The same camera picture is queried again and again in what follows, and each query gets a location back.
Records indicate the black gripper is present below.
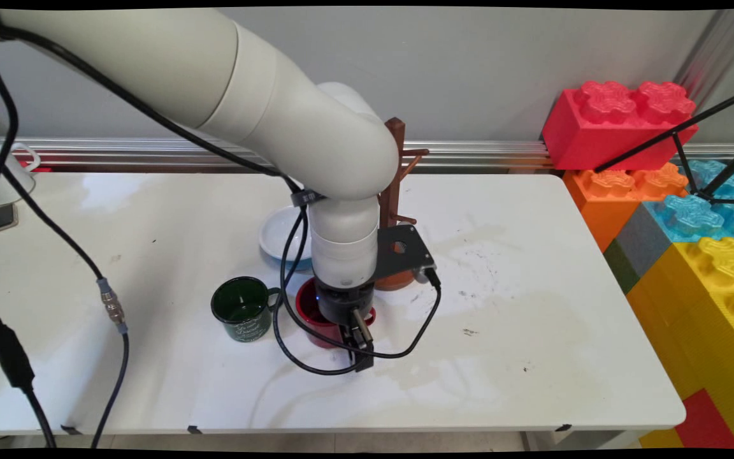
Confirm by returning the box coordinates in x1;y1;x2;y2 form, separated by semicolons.
315;284;378;374

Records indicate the red enamel mug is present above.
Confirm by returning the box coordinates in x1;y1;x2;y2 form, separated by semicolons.
295;277;377;349

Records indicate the dark green enamel mug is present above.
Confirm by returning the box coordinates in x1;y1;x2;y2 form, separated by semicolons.
211;276;282;343

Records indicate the white and blue bowl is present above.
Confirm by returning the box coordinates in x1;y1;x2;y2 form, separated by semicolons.
259;205;314;271

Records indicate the brown wooden mug tree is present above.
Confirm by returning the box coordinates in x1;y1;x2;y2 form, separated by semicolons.
373;117;430;292

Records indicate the dark green toy block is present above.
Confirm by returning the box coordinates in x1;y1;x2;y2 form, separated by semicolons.
603;241;640;295

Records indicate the giant orange toy brick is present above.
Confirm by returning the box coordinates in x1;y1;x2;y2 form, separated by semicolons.
563;163;689;252

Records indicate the giant red toy brick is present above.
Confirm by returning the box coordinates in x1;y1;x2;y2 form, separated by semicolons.
542;81;699;173

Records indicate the giant yellow toy brick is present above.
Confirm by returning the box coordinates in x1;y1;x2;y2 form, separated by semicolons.
625;236;734;450

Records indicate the flat red toy block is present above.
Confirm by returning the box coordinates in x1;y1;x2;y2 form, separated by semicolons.
673;389;734;450

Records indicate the giant blue toy brick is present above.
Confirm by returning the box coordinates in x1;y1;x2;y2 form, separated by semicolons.
644;159;734;245

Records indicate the black tripod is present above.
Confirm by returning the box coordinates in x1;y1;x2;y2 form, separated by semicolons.
594;85;734;207

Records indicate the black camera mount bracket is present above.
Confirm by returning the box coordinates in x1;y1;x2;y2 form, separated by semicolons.
375;223;436;281

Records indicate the black printed strap band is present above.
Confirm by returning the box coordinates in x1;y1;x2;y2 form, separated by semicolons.
291;189;327;208

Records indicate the black cable with metal connector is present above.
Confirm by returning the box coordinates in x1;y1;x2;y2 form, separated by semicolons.
0;118;130;449

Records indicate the horizontal aluminium rail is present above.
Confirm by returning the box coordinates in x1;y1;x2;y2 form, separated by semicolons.
0;135;734;174

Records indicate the black camera cable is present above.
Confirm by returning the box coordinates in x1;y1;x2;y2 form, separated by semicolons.
0;22;443;360

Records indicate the slanted aluminium post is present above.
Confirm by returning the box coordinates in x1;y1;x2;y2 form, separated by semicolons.
673;10;734;122

